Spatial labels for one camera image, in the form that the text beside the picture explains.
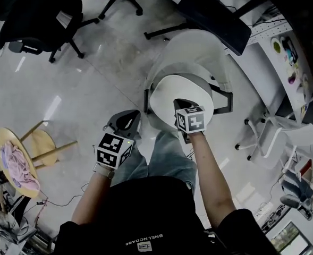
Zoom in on black television stand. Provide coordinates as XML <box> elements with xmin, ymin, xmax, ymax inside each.
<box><xmin>176</xmin><ymin>0</ymin><xmax>269</xmax><ymax>57</ymax></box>

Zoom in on person's black t-shirt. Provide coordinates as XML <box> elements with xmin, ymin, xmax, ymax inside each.
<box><xmin>53</xmin><ymin>175</ymin><xmax>280</xmax><ymax>255</ymax></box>

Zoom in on white power strip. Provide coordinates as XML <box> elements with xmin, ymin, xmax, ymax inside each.
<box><xmin>252</xmin><ymin>201</ymin><xmax>275</xmax><ymax>219</ymax></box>

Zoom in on window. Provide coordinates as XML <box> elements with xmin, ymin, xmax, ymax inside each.
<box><xmin>269</xmin><ymin>220</ymin><xmax>310</xmax><ymax>255</ymax></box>

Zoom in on person's blue jeans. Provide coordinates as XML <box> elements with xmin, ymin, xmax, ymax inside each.
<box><xmin>110</xmin><ymin>130</ymin><xmax>199</xmax><ymax>197</ymax></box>

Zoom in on person's left forearm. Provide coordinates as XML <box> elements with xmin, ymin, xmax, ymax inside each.
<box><xmin>71</xmin><ymin>168</ymin><xmax>115</xmax><ymax>226</ymax></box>

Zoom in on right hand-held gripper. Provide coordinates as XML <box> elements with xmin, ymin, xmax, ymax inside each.
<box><xmin>173</xmin><ymin>98</ymin><xmax>207</xmax><ymax>145</ymax></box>

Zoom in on white plate with green food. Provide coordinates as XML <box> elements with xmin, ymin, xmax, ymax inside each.
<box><xmin>270</xmin><ymin>37</ymin><xmax>283</xmax><ymax>54</ymax></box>

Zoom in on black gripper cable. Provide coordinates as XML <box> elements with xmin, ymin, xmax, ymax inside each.
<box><xmin>186</xmin><ymin>147</ymin><xmax>197</xmax><ymax>162</ymax></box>

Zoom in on white metal shelving rack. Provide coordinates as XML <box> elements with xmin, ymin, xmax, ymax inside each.
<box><xmin>224</xmin><ymin>12</ymin><xmax>313</xmax><ymax>133</ymax></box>

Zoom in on black floor cable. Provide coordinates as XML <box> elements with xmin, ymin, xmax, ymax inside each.
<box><xmin>35</xmin><ymin>182</ymin><xmax>90</xmax><ymax>209</ymax></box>

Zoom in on black tray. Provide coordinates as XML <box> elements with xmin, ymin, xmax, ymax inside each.
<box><xmin>281</xmin><ymin>36</ymin><xmax>299</xmax><ymax>62</ymax></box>

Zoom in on person's right forearm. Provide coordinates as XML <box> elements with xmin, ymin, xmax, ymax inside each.
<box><xmin>187</xmin><ymin>132</ymin><xmax>237</xmax><ymax>228</ymax></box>

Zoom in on beige wristband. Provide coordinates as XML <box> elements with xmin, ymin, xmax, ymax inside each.
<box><xmin>92</xmin><ymin>163</ymin><xmax>116</xmax><ymax>180</ymax></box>

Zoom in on white desk with drawer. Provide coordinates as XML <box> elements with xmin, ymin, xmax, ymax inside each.
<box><xmin>283</xmin><ymin>141</ymin><xmax>313</xmax><ymax>186</ymax></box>

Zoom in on grey chair with black legs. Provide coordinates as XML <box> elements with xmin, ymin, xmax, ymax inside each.
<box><xmin>142</xmin><ymin>22</ymin><xmax>234</xmax><ymax>133</ymax></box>

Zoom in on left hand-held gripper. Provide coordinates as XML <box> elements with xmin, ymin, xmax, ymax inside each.
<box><xmin>94</xmin><ymin>109</ymin><xmax>142</xmax><ymax>170</ymax></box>

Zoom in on pink cloth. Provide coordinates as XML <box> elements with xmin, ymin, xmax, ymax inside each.
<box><xmin>0</xmin><ymin>139</ymin><xmax>40</xmax><ymax>191</ymax></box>

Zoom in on white office chair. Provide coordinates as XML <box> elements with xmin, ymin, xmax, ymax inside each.
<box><xmin>234</xmin><ymin>114</ymin><xmax>313</xmax><ymax>170</ymax></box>

